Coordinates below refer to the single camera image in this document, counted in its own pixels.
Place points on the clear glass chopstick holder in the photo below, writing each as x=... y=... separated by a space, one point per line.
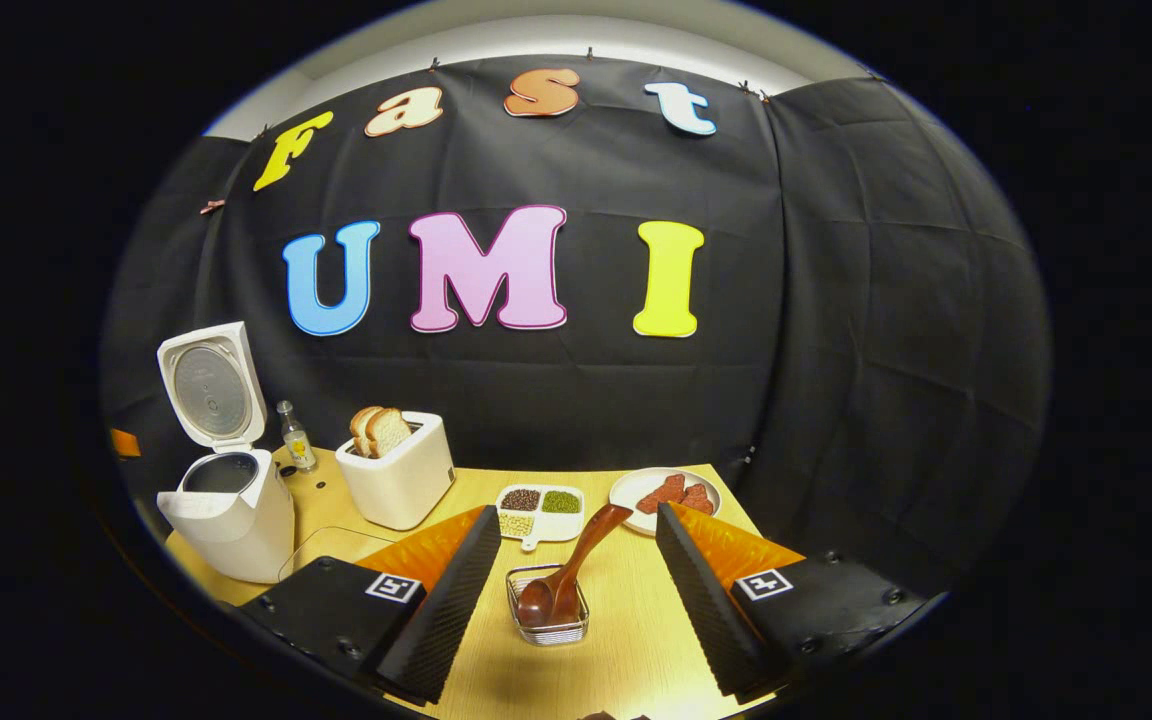
x=526 y=632

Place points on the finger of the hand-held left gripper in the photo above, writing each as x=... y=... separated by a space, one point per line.
x=126 y=443

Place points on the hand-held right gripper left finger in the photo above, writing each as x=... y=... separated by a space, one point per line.
x=441 y=620

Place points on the black backdrop cloth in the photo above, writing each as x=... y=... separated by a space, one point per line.
x=836 y=300

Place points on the toast bread slice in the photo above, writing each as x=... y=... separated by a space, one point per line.
x=388 y=432
x=360 y=425

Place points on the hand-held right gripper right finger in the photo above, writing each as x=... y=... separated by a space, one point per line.
x=701 y=610

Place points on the white rice cooker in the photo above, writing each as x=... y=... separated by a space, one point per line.
x=236 y=530

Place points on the white round plate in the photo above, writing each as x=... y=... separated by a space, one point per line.
x=628 y=490

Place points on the brown wooden spoon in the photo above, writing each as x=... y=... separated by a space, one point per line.
x=581 y=555

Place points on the white divided bean dish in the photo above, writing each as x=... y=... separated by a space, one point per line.
x=541 y=505

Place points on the white toaster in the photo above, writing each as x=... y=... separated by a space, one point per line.
x=406 y=490

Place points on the small glass bottle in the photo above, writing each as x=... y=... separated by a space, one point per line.
x=297 y=440

